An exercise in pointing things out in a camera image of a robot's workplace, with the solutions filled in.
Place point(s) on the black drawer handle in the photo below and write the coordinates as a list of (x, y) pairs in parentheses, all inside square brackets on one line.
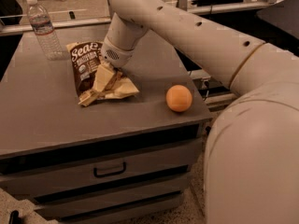
[(117, 170)]

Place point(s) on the brown chip bag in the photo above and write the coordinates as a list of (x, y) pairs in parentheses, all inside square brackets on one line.
[(85, 58)]

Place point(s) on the metal railing frame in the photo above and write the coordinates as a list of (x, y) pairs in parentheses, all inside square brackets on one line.
[(70, 13)]

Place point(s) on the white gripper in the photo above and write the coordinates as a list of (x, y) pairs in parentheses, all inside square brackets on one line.
[(116, 56)]

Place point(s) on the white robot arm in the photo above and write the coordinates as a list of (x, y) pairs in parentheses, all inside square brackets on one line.
[(251, 170)]

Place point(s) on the grey drawer cabinet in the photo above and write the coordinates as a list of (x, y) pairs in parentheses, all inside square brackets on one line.
[(49, 144)]

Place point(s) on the clear plastic water bottle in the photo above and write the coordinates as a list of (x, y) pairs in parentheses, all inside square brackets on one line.
[(41, 24)]

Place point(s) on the orange fruit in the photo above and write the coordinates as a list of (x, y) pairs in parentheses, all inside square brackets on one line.
[(179, 98)]

